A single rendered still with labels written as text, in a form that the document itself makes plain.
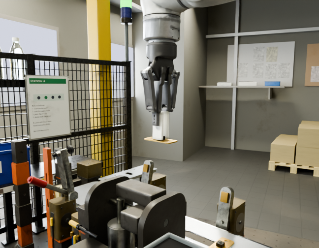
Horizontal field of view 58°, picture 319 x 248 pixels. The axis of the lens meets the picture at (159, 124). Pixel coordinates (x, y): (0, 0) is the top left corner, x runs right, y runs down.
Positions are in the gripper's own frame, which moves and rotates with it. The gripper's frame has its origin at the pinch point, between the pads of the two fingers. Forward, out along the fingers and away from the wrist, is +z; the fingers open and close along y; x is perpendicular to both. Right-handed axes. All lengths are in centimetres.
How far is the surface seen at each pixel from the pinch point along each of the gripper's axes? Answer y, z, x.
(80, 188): 9, 31, 48
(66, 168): -7.9, 15.5, 30.9
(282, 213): 261, 131, 38
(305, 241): 81, 60, -20
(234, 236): 13.3, 30.6, -15.1
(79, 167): 18, 27, 61
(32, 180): -18.1, 17.0, 31.9
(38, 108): 13, 2, 87
